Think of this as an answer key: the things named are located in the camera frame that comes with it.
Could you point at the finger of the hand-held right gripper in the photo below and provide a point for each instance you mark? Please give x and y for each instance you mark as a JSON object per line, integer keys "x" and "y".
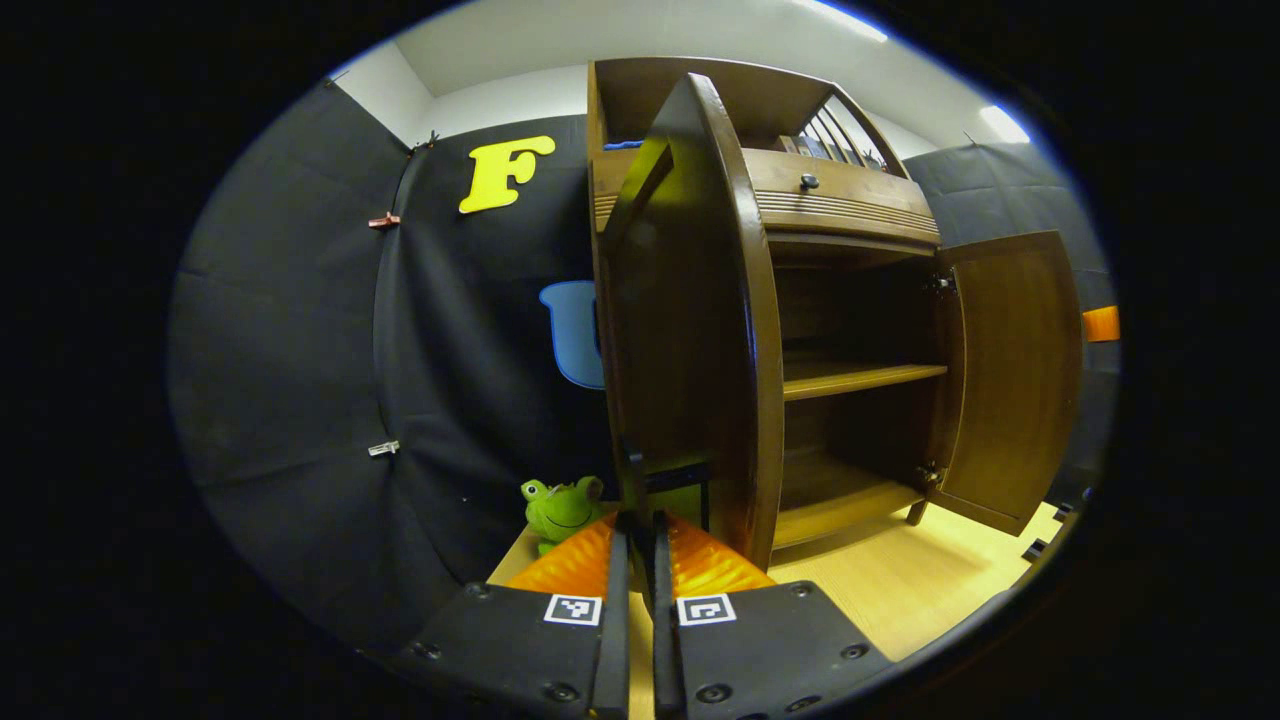
{"x": 1100, "y": 324}

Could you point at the red clip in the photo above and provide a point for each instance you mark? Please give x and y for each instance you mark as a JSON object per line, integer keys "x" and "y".
{"x": 384, "y": 221}

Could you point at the silver clip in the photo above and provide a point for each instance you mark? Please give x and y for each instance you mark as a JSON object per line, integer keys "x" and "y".
{"x": 383, "y": 448}

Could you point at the wooden cabinet shelf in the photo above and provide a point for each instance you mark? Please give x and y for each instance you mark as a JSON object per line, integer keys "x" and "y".
{"x": 850, "y": 378}

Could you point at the metal door hinge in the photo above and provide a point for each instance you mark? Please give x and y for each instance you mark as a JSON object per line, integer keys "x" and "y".
{"x": 940, "y": 282}
{"x": 931, "y": 475}

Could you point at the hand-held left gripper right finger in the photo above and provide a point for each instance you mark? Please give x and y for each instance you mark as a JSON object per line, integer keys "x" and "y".
{"x": 667, "y": 640}

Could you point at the wooden cabinet drawer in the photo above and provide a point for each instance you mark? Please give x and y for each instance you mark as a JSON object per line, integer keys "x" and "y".
{"x": 850, "y": 205}

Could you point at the green frog toy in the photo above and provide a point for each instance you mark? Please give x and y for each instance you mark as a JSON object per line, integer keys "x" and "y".
{"x": 560, "y": 510}

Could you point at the wooden double-door shoe cabinet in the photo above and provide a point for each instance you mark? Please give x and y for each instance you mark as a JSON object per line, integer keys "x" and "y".
{"x": 760, "y": 100}

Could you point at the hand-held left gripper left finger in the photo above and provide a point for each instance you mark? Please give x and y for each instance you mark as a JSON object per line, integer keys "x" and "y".
{"x": 612, "y": 640}

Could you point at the wooden cabinet door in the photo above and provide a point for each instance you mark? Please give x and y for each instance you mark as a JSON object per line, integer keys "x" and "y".
{"x": 1010, "y": 380}
{"x": 690, "y": 350}

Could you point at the blue cloth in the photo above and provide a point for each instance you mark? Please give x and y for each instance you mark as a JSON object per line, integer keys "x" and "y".
{"x": 625, "y": 145}

